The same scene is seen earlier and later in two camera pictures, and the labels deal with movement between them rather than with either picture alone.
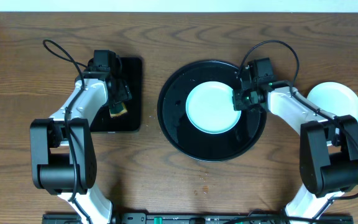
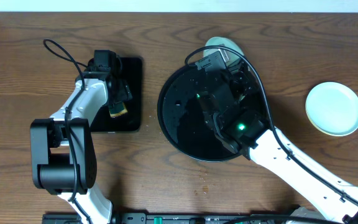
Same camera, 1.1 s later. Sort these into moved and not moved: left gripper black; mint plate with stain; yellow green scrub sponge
Moved: mint plate with stain
Not moved: yellow green scrub sponge; left gripper black
